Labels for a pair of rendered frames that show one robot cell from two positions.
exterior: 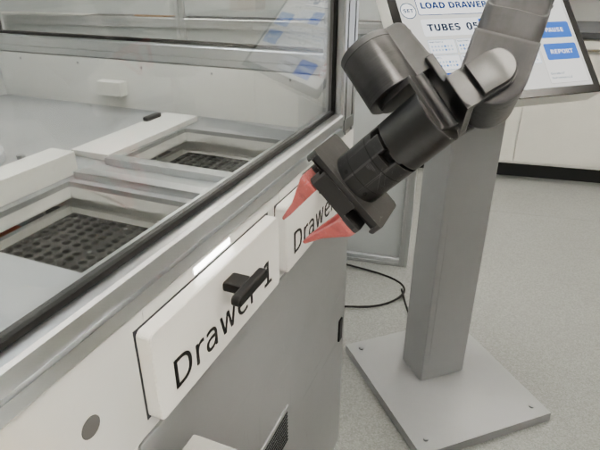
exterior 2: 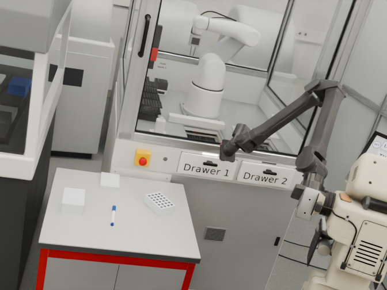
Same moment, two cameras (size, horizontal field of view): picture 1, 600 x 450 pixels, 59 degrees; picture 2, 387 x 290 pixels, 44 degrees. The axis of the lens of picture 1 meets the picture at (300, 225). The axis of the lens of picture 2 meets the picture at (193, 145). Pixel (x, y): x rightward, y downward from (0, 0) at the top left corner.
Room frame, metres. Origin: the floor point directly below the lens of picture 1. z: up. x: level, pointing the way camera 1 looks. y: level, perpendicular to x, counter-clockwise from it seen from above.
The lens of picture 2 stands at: (-0.83, -1.59, 1.89)
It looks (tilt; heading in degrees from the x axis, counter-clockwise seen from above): 23 degrees down; 53
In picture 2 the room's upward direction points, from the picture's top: 14 degrees clockwise
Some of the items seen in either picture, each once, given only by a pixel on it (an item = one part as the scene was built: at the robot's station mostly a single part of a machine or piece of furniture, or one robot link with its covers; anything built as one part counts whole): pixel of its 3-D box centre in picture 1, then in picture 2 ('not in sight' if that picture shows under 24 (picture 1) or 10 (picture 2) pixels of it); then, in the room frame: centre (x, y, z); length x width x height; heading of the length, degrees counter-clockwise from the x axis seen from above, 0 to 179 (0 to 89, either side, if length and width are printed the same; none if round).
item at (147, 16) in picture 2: not in sight; (144, 37); (0.13, 0.24, 1.45); 0.05 x 0.03 x 0.19; 67
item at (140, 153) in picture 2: not in sight; (142, 157); (0.22, 0.20, 0.88); 0.07 x 0.05 x 0.07; 157
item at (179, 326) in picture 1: (222, 302); (207, 166); (0.53, 0.09, 0.87); 0.29 x 0.02 x 0.11; 157
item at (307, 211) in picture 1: (315, 204); (265, 174); (0.83, -0.03, 0.87); 0.29 x 0.02 x 0.11; 157
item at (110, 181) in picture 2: not in sight; (109, 180); (0.07, 0.19, 0.77); 0.13 x 0.09 x 0.02; 67
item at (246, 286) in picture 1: (241, 284); (209, 163); (0.52, 0.07, 0.91); 0.07 x 0.04 x 0.01; 157
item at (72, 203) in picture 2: not in sight; (73, 201); (-0.17, 0.02, 0.79); 0.13 x 0.09 x 0.05; 68
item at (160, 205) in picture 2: not in sight; (159, 203); (0.21, -0.05, 0.78); 0.12 x 0.08 x 0.04; 99
